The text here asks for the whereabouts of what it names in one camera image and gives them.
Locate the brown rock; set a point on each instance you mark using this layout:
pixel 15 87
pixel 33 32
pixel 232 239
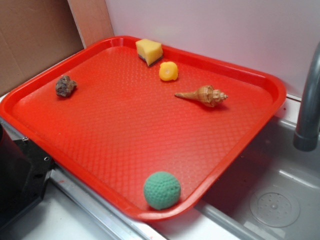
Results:
pixel 65 86

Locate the red plastic tray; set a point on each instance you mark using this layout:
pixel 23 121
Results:
pixel 122 123

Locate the small yellow rubber toy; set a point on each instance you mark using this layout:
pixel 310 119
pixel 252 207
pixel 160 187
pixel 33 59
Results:
pixel 168 71

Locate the tan spiral seashell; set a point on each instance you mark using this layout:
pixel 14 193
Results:
pixel 206 95

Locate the yellow sponge piece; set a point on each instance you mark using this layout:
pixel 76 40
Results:
pixel 148 50

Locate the green crocheted ball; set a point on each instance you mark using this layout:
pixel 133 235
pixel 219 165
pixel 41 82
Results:
pixel 161 190

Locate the grey toy sink basin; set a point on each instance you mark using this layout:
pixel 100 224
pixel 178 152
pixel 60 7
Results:
pixel 270 192

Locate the grey metal faucet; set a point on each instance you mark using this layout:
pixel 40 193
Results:
pixel 308 123

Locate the brown cardboard panel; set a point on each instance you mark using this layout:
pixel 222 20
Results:
pixel 37 34

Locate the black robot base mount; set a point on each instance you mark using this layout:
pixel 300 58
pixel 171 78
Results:
pixel 24 171

